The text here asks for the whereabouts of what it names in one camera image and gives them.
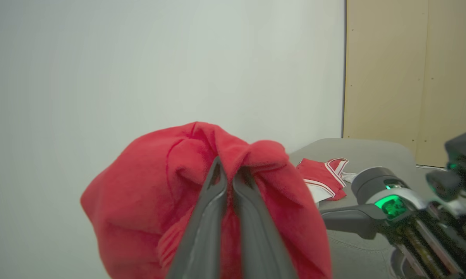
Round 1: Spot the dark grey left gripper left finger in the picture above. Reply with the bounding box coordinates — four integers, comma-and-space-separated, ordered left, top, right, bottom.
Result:
167, 156, 229, 279

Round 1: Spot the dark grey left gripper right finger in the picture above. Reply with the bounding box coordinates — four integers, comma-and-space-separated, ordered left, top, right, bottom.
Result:
232, 167, 297, 279

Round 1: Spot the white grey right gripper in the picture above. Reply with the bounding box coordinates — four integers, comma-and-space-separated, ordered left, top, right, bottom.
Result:
321, 126, 466, 279

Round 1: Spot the red white striped jersey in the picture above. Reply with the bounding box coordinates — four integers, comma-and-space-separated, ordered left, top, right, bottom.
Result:
296, 157, 357, 203

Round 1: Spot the plain red garment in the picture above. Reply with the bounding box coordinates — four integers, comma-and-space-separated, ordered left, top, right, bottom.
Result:
80, 122, 333, 279

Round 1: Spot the beige wooden panel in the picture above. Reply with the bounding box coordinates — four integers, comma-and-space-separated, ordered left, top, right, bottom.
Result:
342, 0, 466, 168

